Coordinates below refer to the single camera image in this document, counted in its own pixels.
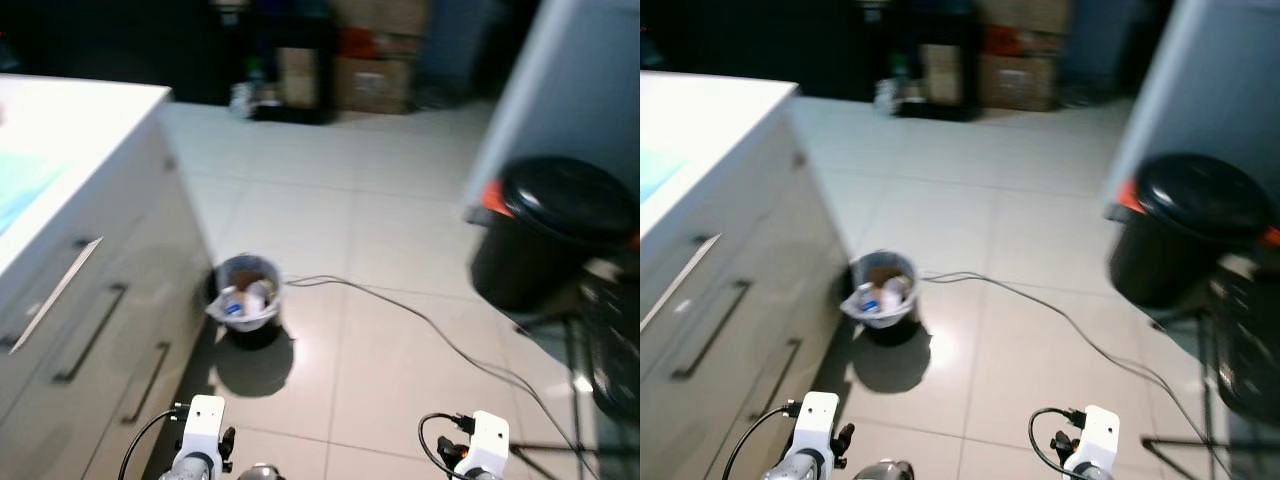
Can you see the white kitchen island cabinet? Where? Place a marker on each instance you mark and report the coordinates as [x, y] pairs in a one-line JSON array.
[[740, 260], [120, 250]]

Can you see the grey robot left foot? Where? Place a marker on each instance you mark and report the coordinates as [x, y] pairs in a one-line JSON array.
[[262, 472], [885, 470]]

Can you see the small grey rubbish bucket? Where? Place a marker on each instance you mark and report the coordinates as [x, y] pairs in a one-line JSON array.
[[885, 318], [250, 322]]

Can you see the black lidded rubbish bin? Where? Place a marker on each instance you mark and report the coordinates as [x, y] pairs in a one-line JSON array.
[[1190, 205], [550, 210]]

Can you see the black shelf unit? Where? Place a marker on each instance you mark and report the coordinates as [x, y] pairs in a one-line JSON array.
[[300, 115], [945, 112]]

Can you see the brown cardboard box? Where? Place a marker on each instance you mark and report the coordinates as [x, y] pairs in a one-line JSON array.
[[375, 85], [1020, 12], [385, 15], [1015, 82]]

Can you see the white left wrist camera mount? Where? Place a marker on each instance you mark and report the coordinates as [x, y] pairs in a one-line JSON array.
[[817, 420], [205, 425]]

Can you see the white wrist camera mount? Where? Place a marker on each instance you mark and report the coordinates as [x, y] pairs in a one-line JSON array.
[[817, 420], [205, 425], [487, 445], [1097, 438]]

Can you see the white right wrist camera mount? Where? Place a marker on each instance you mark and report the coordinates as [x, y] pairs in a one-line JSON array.
[[487, 445], [1097, 438]]

